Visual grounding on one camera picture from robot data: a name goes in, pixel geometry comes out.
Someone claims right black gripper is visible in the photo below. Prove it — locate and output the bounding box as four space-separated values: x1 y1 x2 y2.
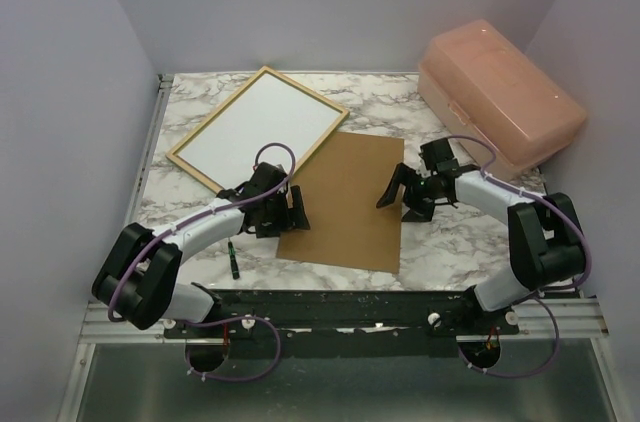
377 163 438 224

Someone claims brown cardboard backing board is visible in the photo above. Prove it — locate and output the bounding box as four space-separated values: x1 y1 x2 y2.
277 132 404 274

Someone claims green wooden picture frame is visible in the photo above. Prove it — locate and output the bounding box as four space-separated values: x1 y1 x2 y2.
166 65 350 196

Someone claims sunset photo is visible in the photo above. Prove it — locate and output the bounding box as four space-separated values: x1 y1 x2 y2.
175 72 344 188

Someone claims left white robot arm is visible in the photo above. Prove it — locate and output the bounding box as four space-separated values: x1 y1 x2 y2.
91 185 310 337

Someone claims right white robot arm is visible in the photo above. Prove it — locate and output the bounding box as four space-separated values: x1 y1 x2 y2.
376 161 591 334

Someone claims small green screwdriver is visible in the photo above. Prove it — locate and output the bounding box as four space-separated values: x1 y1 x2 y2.
227 240 240 280

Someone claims pink plastic storage box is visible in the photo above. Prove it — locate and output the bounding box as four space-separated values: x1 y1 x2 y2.
418 19 587 182

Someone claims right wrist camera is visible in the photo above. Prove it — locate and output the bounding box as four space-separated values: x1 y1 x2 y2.
420 138 459 174

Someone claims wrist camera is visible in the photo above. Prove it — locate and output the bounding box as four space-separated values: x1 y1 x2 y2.
249 162 287 194
420 138 459 174

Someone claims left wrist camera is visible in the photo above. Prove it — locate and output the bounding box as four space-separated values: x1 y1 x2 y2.
249 162 287 194

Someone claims aluminium rail frame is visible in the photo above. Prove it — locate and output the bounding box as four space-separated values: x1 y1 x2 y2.
57 73 175 421

